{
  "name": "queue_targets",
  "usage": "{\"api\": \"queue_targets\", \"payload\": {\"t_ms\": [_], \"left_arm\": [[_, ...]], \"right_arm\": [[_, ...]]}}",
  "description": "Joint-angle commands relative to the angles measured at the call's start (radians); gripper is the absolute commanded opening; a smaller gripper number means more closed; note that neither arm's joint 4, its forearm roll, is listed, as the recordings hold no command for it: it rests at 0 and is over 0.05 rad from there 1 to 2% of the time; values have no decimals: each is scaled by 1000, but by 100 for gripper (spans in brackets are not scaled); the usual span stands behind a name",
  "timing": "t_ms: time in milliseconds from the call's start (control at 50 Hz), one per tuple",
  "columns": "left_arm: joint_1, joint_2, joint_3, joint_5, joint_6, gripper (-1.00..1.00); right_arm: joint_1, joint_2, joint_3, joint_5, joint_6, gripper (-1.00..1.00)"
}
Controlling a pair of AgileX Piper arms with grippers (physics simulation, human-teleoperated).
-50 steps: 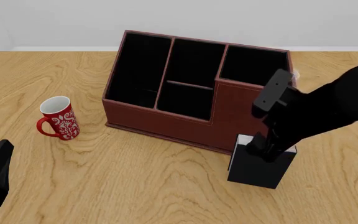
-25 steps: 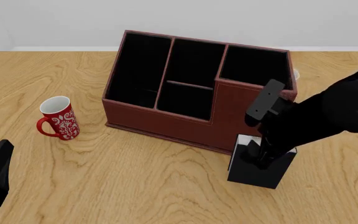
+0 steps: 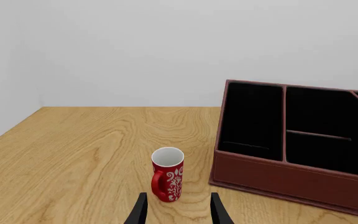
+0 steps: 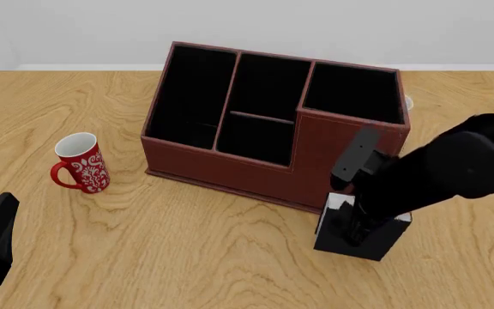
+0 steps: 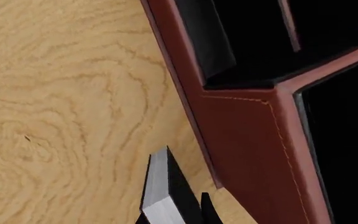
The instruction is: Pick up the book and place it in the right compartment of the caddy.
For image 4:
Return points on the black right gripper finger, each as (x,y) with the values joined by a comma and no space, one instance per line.
(358,231)

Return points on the black book with white pages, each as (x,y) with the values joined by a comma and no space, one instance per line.
(384,239)

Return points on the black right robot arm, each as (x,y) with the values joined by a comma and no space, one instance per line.
(465,161)

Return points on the red-brown desk caddy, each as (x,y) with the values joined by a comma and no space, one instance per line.
(247,174)

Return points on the grey plate on black stalk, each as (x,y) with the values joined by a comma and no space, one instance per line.
(356,151)

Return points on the red mug with white pattern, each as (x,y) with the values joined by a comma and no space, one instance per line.
(89,167)

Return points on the white round object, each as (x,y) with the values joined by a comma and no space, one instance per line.
(409,103)

